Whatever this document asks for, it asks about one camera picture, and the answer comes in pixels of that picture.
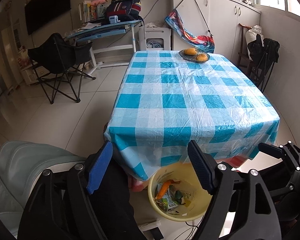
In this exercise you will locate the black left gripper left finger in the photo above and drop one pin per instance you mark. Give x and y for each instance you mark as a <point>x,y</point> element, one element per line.
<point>89,180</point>

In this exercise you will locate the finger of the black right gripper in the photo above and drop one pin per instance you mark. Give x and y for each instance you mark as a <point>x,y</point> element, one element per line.
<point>271,150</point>

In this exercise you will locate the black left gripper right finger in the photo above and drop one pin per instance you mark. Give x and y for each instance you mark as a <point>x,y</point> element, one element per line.
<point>219,183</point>

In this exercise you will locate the green plush toy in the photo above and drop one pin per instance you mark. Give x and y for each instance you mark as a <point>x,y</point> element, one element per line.
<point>179,198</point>

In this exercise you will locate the light blue milk carton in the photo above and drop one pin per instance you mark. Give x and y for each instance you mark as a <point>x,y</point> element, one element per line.
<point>166,203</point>

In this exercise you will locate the yellow plastic trash basin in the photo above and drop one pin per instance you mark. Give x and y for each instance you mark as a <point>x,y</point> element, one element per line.
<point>196,198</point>

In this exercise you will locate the blue checkered plastic tablecloth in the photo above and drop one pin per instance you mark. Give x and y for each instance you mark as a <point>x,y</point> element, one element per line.
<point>164,102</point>

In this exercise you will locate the dark wooden chair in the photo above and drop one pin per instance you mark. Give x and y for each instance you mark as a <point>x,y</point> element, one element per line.
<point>243,58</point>

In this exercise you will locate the white bag on chair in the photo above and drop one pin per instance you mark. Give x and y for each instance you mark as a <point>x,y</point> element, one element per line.
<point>252,34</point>

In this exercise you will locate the yellow mango right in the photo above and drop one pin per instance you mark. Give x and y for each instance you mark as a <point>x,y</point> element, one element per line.
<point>202,57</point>

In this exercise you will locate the yellow mango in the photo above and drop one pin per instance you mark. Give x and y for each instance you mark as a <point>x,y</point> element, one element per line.
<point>202,57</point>
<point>190,51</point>

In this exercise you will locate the black folding camp chair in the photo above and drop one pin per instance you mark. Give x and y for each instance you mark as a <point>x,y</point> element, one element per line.
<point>56,65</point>

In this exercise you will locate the glass fruit plate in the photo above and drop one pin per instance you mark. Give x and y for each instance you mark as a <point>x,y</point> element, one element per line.
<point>192,58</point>

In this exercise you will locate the colourful hanging tote bag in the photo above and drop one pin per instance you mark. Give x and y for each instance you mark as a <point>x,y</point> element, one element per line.
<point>201,42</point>

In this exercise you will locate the yellow mango left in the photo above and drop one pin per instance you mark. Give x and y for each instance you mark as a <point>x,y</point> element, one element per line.
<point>190,51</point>

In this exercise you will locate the blue white study desk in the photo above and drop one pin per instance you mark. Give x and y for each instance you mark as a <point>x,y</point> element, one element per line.
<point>106,31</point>

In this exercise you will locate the white plastic stool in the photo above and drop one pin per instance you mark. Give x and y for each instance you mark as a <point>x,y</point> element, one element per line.
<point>154,38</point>

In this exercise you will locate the blue pencil sharpener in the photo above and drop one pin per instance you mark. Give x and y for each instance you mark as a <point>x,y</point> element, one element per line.
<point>113,19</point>

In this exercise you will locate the row of books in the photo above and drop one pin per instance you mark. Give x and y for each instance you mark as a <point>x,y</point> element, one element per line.
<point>88,13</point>

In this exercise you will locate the navy red backpack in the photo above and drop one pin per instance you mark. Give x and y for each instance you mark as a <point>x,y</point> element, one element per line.
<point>126,10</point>

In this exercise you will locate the pink plush toy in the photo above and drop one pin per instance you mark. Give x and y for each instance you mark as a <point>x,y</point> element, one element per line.
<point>98,2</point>

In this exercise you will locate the white wall cabinet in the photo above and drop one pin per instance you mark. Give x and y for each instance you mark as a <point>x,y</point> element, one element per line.
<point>222,18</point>

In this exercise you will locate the black wall television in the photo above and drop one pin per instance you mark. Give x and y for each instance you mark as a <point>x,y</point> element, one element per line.
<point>40,12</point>

